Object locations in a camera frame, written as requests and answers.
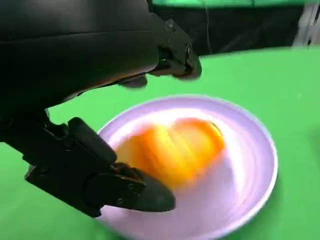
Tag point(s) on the orange and white bread roll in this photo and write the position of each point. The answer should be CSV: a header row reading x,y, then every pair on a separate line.
x,y
175,150

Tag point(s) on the green table cloth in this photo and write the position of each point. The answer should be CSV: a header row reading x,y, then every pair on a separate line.
x,y
262,82

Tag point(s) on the grey metal frame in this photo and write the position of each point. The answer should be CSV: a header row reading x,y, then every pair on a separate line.
x,y
308,25

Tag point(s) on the black backdrop curtain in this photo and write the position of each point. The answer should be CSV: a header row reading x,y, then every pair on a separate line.
x,y
237,27

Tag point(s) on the lilac plate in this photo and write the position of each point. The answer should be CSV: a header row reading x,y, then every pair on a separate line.
x,y
225,190

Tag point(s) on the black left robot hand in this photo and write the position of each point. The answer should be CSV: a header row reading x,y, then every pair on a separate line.
x,y
75,50

